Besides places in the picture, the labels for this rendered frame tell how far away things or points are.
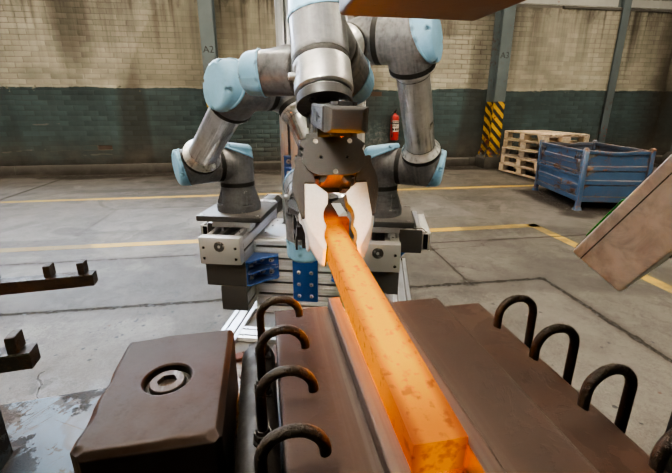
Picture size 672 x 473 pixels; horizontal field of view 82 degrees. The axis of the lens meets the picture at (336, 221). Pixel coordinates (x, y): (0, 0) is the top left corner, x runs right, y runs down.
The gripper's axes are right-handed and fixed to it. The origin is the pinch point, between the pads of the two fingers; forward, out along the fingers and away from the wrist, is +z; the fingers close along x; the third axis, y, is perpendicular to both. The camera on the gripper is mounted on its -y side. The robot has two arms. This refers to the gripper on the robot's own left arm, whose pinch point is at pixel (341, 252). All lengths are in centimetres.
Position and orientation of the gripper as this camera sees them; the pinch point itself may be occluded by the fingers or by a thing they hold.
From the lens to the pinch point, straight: 42.4
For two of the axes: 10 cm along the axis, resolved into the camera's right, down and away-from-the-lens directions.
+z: 0.9, 9.7, -2.1
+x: -9.8, 0.5, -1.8
